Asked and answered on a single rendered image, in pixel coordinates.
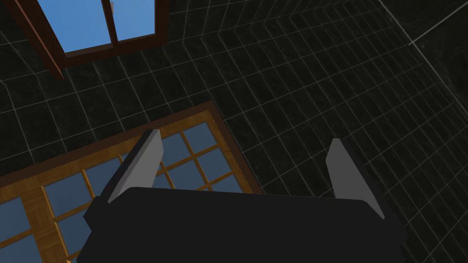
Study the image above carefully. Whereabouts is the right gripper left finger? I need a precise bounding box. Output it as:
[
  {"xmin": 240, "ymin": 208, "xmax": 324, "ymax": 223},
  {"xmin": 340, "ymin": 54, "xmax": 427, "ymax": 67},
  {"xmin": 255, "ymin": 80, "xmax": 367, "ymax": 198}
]
[{"xmin": 98, "ymin": 128, "xmax": 165, "ymax": 205}]

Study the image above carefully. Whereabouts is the wooden glass-paned door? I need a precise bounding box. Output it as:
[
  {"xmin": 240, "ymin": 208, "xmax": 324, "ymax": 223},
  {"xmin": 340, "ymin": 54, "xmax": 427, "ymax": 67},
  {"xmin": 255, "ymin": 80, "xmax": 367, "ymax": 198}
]
[{"xmin": 0, "ymin": 100, "xmax": 264, "ymax": 263}]

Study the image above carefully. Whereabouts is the dark brown framed window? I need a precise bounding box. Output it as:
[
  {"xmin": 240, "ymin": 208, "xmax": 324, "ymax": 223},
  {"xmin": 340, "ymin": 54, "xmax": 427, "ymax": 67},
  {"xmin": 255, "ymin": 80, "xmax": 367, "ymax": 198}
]
[{"xmin": 2, "ymin": 0, "xmax": 171, "ymax": 80}]

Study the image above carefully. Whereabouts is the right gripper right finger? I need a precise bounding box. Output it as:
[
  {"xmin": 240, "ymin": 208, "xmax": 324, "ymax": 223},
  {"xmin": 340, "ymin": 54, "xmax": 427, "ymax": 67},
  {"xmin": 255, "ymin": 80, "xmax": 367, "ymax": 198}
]
[{"xmin": 325, "ymin": 137, "xmax": 390, "ymax": 220}]

